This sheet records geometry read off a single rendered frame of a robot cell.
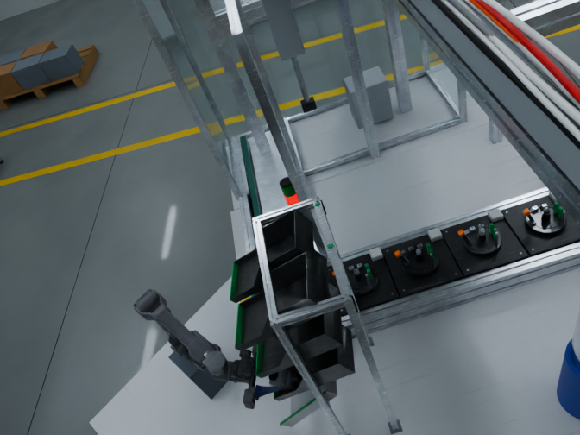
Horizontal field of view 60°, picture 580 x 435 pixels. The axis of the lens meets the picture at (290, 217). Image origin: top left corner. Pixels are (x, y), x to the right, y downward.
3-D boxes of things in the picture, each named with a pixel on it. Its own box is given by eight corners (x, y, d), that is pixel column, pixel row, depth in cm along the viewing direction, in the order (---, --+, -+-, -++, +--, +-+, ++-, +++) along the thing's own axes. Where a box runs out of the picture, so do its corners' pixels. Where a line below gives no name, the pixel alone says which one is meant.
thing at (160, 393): (92, 425, 203) (89, 422, 201) (244, 268, 236) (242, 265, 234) (193, 558, 160) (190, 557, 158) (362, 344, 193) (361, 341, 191)
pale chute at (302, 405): (292, 427, 163) (279, 425, 162) (291, 388, 172) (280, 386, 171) (337, 395, 145) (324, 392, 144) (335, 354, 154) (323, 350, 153)
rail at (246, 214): (269, 365, 195) (261, 352, 187) (245, 211, 258) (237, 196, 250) (283, 361, 194) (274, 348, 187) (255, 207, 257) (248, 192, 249)
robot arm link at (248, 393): (225, 406, 145) (222, 400, 140) (238, 345, 156) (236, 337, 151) (254, 409, 144) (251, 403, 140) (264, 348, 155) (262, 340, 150)
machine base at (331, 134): (282, 299, 321) (233, 210, 260) (268, 230, 365) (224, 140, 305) (494, 230, 309) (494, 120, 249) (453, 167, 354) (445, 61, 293)
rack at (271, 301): (342, 449, 167) (266, 330, 110) (318, 352, 192) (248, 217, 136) (403, 431, 165) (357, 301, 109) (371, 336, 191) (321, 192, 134)
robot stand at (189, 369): (190, 380, 201) (167, 356, 187) (215, 353, 206) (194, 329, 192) (211, 400, 192) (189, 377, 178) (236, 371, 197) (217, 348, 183)
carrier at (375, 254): (338, 318, 189) (331, 301, 181) (324, 270, 206) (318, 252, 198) (400, 299, 187) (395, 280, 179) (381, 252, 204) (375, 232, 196)
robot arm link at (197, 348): (134, 308, 158) (131, 305, 148) (154, 289, 161) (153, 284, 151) (200, 373, 157) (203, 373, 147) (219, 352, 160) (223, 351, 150)
